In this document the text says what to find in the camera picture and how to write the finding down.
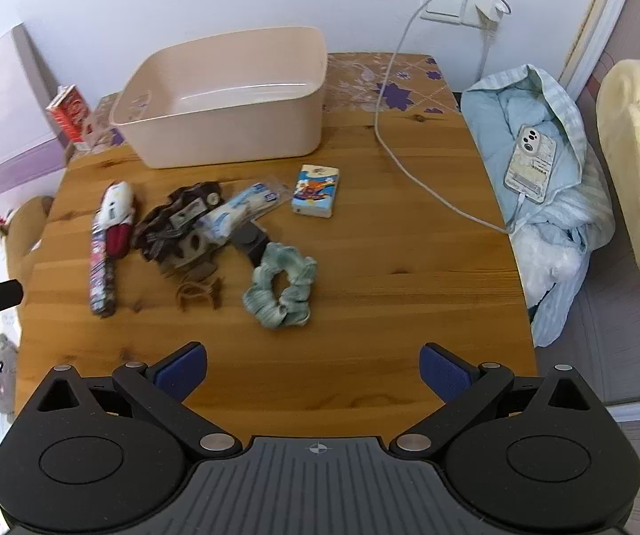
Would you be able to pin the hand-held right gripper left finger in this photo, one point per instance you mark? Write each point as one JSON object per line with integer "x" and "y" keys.
{"x": 183, "y": 372}

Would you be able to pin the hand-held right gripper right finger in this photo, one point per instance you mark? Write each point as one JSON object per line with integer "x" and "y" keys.
{"x": 443, "y": 372}

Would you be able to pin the patterned stick packet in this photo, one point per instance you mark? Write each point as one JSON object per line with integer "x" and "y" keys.
{"x": 102, "y": 284}

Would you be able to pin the teal flower dark box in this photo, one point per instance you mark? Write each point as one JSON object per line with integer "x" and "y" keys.
{"x": 264, "y": 290}

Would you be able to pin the brown white plush toy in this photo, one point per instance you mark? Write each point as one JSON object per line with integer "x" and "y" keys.
{"x": 158, "y": 234}

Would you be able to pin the white cat plush toy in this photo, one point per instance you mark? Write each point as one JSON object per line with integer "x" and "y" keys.
{"x": 116, "y": 209}

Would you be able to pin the clear blue white packet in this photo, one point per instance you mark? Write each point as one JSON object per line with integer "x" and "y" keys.
{"x": 242, "y": 206}

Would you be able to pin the cartoon tissue pack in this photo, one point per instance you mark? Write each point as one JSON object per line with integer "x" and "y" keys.
{"x": 314, "y": 189}

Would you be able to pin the beige plastic storage bin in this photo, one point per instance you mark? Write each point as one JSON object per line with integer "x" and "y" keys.
{"x": 225, "y": 128}

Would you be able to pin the brown teddy bear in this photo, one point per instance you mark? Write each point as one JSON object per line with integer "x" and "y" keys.
{"x": 25, "y": 234}

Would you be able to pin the wooden desk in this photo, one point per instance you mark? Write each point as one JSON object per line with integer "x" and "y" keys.
{"x": 381, "y": 234}

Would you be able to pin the white purple cabinet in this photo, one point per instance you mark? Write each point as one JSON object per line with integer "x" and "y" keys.
{"x": 2, "y": 122}

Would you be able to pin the red white carton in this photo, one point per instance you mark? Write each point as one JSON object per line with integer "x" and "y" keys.
{"x": 69, "y": 114}

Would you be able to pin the white smartphone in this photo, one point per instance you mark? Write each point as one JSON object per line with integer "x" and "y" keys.
{"x": 531, "y": 161}

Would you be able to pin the white charger plug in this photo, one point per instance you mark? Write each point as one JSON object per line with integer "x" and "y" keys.
{"x": 487, "y": 8}

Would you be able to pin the white wall socket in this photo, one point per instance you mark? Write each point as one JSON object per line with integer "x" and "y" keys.
{"x": 440, "y": 0}

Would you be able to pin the white door frame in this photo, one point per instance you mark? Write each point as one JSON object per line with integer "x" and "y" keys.
{"x": 598, "y": 28}

